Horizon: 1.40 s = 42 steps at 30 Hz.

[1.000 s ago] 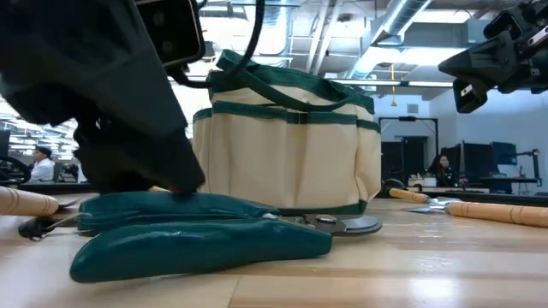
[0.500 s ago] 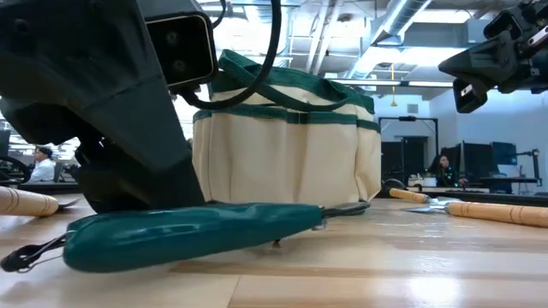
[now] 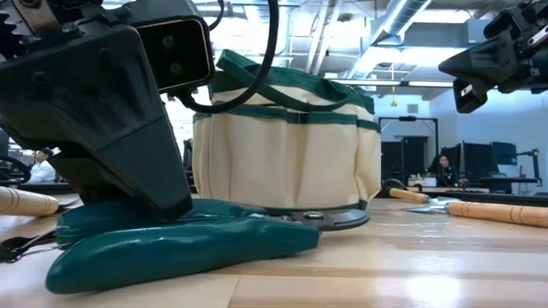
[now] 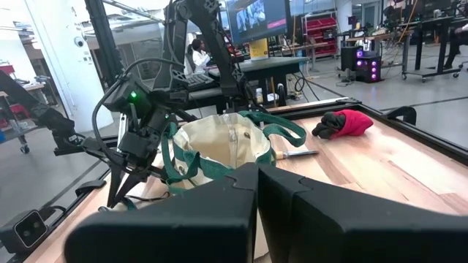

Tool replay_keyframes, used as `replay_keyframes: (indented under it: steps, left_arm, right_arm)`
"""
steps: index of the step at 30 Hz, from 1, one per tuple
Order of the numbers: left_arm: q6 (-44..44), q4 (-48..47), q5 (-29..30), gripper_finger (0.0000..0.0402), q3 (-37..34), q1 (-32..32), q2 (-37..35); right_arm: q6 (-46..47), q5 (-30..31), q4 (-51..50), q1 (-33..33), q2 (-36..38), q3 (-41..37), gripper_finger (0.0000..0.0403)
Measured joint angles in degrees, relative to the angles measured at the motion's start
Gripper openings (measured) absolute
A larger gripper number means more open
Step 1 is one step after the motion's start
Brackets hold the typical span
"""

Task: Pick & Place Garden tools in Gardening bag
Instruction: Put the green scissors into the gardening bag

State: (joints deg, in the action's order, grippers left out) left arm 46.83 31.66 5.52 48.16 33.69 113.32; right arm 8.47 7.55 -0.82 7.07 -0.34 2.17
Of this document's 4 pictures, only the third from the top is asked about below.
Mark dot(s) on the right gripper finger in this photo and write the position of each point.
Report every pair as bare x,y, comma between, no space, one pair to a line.
488,60
468,97

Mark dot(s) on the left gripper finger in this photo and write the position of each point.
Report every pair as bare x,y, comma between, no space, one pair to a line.
85,94

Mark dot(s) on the cream green-trimmed gardening bag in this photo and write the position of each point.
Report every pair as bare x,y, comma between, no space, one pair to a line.
278,162

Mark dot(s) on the ceiling light strip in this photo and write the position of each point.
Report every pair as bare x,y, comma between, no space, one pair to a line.
428,84

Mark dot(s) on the black computer monitor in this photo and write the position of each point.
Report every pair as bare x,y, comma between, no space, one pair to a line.
477,160

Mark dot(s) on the blue tinted computer monitor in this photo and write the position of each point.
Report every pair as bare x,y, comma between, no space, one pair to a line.
505,154

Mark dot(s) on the person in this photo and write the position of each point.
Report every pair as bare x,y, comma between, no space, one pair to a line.
443,169
43,171

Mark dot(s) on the silver ceiling duct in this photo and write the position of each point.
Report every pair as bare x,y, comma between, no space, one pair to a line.
402,17

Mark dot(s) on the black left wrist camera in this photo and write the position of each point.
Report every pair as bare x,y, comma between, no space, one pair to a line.
175,55

